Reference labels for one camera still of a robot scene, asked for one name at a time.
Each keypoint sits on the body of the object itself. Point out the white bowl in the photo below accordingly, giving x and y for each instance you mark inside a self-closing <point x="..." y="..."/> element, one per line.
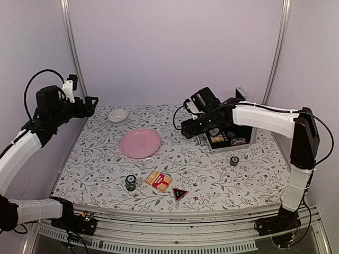
<point x="118" y="115"/>

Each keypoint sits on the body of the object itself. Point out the aluminium frame post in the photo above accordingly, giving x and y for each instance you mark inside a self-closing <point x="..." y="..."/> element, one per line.
<point x="67" y="20"/>
<point x="286" y="5"/>

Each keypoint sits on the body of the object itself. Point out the red card deck box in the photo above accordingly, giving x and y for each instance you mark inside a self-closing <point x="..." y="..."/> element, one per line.
<point x="158" y="181"/>

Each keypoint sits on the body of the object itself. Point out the pink plate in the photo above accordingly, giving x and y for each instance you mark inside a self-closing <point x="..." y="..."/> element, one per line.
<point x="140" y="143"/>

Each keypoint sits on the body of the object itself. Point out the right aluminium frame post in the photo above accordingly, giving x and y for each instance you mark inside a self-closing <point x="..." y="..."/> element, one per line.
<point x="286" y="5"/>

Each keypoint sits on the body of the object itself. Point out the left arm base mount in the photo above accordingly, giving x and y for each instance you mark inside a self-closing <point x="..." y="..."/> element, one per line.
<point x="84" y="223"/>

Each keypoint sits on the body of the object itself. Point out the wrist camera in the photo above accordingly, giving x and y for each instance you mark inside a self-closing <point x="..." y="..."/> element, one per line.
<point x="204" y="99"/>
<point x="69" y="86"/>

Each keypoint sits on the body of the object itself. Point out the front aluminium rail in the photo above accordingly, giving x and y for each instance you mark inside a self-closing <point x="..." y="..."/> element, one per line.
<point x="230" y="231"/>

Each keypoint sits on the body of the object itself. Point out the aluminium poker case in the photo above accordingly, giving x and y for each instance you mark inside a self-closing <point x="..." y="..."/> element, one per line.
<point x="237" y="137"/>

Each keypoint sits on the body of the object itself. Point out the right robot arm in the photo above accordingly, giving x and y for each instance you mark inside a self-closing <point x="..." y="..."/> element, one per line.
<point x="297" y="125"/>

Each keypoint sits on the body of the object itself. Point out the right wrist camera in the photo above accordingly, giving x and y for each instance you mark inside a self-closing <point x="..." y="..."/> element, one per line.
<point x="204" y="99"/>

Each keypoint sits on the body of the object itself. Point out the black triangular dealer badge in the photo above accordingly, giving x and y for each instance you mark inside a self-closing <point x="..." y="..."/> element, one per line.
<point x="179" y="194"/>

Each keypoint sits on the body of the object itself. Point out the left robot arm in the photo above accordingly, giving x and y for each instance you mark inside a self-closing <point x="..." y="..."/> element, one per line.
<point x="55" y="106"/>

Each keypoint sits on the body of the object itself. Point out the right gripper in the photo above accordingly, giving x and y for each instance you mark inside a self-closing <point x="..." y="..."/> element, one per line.
<point x="187" y="127"/>

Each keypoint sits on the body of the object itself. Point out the left aluminium frame post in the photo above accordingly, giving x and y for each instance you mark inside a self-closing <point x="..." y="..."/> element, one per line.
<point x="67" y="20"/>

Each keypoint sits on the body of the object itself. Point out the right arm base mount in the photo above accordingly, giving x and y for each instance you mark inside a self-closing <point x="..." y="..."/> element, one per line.
<point x="286" y="226"/>

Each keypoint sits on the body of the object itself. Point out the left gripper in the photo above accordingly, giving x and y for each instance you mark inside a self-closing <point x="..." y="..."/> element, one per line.
<point x="90" y="109"/>

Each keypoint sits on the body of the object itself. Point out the clear plastic wrap piece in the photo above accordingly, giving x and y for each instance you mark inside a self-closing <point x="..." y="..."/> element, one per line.
<point x="148" y="164"/>

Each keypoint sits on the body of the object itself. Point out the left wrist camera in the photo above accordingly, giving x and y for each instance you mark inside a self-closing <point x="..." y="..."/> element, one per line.
<point x="69" y="86"/>

